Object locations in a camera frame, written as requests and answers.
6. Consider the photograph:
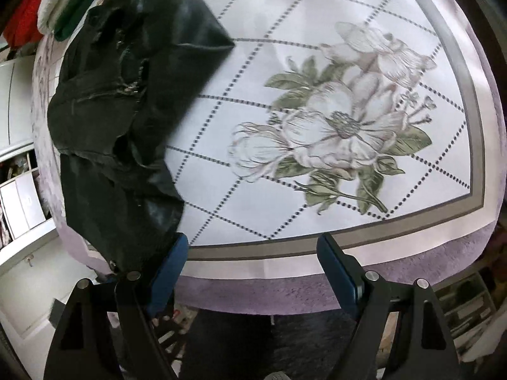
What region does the black leather jacket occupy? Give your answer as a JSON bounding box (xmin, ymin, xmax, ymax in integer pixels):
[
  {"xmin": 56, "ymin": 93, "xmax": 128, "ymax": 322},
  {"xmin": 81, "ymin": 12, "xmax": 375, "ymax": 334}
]
[{"xmin": 47, "ymin": 0, "xmax": 234, "ymax": 272}]

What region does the white wardrobe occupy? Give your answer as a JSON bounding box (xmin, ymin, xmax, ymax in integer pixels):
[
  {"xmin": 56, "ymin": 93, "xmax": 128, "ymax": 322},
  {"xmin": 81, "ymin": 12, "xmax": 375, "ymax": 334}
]
[{"xmin": 1, "ymin": 56, "xmax": 96, "ymax": 379}]

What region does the floral white bed sheet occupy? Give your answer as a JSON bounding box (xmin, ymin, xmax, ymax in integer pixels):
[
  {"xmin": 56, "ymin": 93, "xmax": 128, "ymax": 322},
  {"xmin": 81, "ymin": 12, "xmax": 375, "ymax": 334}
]
[{"xmin": 33, "ymin": 0, "xmax": 504, "ymax": 280}]

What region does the red quilt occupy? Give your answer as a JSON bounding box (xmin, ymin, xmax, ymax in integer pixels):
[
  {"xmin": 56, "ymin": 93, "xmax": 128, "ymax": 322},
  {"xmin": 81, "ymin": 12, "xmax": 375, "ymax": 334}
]
[{"xmin": 3, "ymin": 0, "xmax": 43, "ymax": 50}]

